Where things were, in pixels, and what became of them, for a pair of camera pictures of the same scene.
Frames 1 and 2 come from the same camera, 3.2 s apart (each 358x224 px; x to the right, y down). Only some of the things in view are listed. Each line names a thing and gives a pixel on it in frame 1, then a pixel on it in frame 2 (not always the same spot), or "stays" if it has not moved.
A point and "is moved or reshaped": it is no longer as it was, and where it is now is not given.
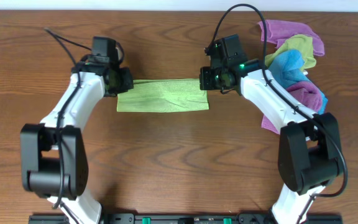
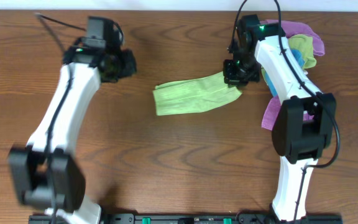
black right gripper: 206,78 -> 236,76
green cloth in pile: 302,43 stays
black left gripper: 126,79 -> 128,62
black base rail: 188,218 stays
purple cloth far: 278,32 stays
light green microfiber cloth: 163,94 is moved or reshaped
